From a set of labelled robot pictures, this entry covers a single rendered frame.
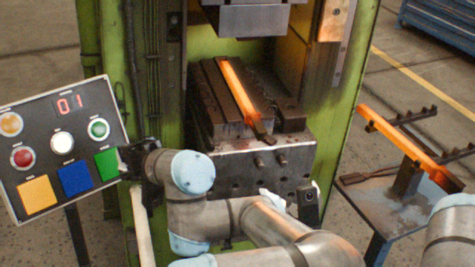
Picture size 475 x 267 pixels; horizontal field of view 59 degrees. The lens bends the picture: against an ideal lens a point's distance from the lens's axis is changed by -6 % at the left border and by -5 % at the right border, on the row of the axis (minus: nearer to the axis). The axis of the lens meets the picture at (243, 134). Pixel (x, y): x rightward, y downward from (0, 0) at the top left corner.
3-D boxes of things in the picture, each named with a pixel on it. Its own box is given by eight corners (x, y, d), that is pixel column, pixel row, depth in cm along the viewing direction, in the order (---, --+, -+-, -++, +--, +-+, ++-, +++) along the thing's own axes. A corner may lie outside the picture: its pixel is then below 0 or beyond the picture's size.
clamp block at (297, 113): (305, 131, 148) (309, 116, 144) (282, 134, 145) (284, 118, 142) (292, 112, 157) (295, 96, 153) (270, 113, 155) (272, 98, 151)
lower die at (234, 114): (272, 135, 145) (274, 113, 139) (212, 142, 139) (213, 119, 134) (237, 73, 176) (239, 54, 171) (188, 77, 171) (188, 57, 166)
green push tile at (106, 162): (128, 171, 115) (119, 145, 114) (103, 182, 111) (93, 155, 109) (125, 170, 117) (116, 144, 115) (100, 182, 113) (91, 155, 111)
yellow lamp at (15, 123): (21, 134, 98) (17, 119, 96) (1, 136, 97) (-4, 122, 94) (23, 127, 101) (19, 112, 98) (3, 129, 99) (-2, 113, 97)
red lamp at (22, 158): (34, 167, 100) (30, 153, 98) (14, 170, 99) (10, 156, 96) (35, 159, 103) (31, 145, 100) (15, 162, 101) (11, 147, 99)
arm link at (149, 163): (191, 178, 88) (156, 194, 84) (179, 176, 92) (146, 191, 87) (180, 143, 87) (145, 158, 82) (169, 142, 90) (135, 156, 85)
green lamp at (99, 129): (108, 139, 112) (107, 124, 109) (90, 140, 110) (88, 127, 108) (108, 131, 114) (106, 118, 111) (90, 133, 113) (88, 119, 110)
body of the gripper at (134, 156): (143, 134, 99) (168, 136, 90) (154, 169, 101) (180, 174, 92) (113, 147, 95) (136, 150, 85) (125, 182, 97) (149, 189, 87)
